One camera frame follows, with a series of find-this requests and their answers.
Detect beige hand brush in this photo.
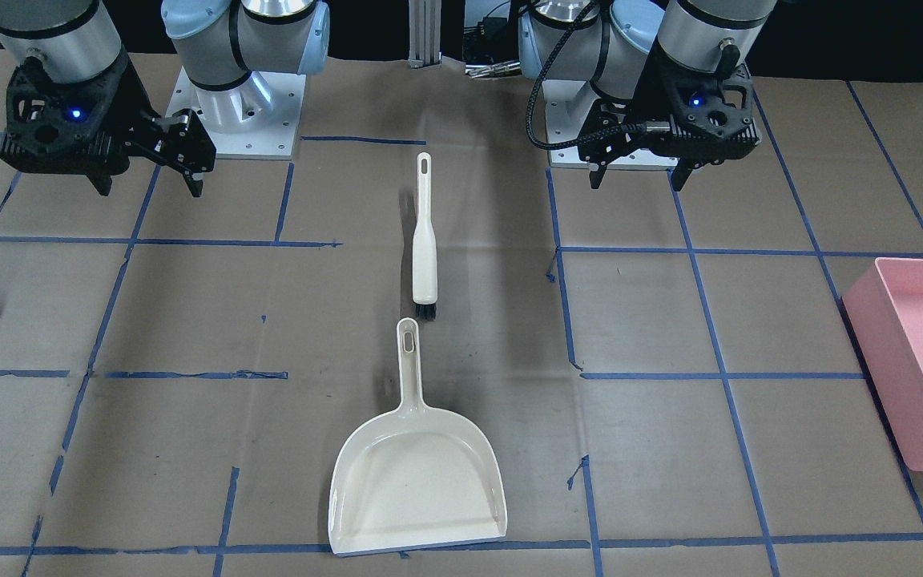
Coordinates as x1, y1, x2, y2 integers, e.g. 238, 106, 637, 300
413, 152, 438, 321

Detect aluminium frame post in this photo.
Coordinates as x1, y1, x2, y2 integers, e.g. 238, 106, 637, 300
407, 0, 442, 69

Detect empty pink bin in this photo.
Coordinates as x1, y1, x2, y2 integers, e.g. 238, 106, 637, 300
842, 258, 923, 471

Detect beige plastic dustpan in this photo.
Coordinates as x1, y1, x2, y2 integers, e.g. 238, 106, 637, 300
328, 318, 509, 556

